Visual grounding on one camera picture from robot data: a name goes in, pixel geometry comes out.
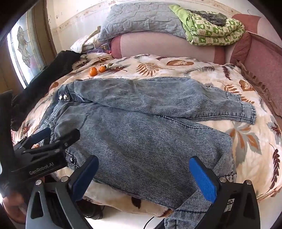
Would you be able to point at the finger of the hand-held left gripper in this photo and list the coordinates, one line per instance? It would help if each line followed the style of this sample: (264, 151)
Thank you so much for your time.
(68, 137)
(41, 134)

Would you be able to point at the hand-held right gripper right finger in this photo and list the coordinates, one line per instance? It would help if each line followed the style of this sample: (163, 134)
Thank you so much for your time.
(203, 178)

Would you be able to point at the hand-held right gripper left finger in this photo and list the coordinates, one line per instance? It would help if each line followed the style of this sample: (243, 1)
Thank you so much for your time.
(84, 176)

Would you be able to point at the person's left hand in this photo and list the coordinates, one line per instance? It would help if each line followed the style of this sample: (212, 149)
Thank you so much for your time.
(10, 204)

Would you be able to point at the dark round object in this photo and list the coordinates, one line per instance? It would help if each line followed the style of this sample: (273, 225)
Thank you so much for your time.
(94, 211)

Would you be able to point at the leaf print blanket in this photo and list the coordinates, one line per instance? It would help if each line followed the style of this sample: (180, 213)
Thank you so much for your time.
(242, 136)

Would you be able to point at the black garment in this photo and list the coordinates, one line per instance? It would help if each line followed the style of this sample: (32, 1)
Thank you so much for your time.
(55, 66)

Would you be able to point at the orange tangerine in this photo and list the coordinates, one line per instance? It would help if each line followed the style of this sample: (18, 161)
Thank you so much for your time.
(102, 69)
(93, 71)

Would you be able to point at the stained glass window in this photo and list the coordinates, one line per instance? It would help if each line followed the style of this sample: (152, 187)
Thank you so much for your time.
(24, 48)

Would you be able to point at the white cloth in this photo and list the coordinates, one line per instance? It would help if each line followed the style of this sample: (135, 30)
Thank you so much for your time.
(79, 44)

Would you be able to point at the grey quilted pillow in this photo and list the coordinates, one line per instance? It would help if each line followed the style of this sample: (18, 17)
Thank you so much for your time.
(136, 19)

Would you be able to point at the green patterned quilt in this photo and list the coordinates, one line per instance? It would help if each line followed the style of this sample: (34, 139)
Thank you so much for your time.
(209, 33)

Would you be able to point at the dark grey cloth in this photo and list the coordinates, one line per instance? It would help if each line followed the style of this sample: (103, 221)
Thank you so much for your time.
(213, 17)

